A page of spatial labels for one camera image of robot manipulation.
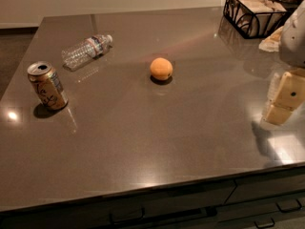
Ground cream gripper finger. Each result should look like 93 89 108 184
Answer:
263 68 305 125
267 73 281 101

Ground clear plastic water bottle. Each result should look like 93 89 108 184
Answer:
61 34 112 71

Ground crumpled white napkin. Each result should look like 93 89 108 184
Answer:
258 27 283 52

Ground white napkins stack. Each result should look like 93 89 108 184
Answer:
232 0 287 37

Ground orange fruit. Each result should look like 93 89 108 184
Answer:
150 57 173 81

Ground gold soda can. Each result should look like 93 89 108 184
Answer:
27 61 68 111

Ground black wire napkin basket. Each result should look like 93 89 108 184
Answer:
223 0 288 39

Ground upper right drawer handle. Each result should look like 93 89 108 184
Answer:
276 199 303 214

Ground drawer handle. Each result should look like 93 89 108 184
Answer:
254 219 275 229
276 199 303 214
109 207 146 225

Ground lower right drawer handle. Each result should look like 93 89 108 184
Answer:
254 219 275 229

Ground left drawer handle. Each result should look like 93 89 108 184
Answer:
109 207 146 225

